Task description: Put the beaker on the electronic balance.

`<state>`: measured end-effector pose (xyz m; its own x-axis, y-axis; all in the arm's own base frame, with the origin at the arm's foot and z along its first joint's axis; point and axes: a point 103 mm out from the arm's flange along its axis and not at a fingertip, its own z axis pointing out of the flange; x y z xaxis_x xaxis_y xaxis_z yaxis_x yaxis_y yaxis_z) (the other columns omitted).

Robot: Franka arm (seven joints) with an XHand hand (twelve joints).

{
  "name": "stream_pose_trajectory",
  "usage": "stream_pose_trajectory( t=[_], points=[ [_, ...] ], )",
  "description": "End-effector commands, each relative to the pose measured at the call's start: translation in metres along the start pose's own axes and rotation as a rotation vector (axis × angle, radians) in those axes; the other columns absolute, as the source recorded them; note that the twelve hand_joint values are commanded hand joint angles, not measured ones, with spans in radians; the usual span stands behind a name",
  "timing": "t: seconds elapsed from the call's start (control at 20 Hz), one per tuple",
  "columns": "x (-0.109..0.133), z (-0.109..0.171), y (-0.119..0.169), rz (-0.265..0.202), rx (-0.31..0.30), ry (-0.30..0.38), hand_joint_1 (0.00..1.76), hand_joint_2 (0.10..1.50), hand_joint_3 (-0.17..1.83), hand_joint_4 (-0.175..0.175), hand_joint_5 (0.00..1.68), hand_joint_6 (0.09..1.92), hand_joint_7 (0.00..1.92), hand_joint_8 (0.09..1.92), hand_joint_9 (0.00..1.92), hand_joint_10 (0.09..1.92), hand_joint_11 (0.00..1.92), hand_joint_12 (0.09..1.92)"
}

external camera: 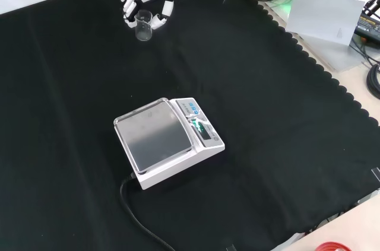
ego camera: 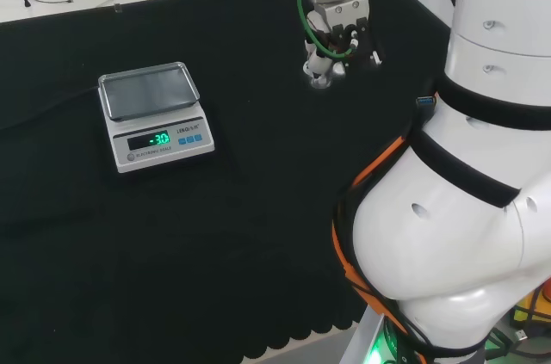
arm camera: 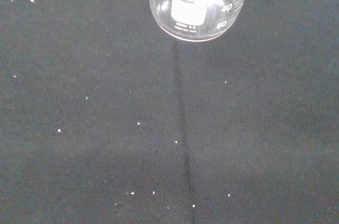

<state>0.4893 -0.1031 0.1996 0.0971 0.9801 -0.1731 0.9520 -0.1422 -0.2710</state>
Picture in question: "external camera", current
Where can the grey tape piece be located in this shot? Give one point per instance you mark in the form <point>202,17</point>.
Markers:
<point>230,248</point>
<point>376,174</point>

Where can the black bench cloth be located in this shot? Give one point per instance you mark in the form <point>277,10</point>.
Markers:
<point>252,99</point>

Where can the white electronic balance steel pan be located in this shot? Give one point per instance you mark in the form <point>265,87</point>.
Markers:
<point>154,135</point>

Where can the pale grey board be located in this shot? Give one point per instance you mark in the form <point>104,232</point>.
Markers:
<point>320,16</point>

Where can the grey metal base plate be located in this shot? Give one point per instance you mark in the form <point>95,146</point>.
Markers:
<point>332,55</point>

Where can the black power supply yellow label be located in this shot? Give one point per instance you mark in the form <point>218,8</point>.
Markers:
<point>368,25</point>

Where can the small clear glass beaker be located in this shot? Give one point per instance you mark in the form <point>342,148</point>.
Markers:
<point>144,30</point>

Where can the red round object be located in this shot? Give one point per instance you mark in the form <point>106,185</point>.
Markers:
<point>332,246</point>

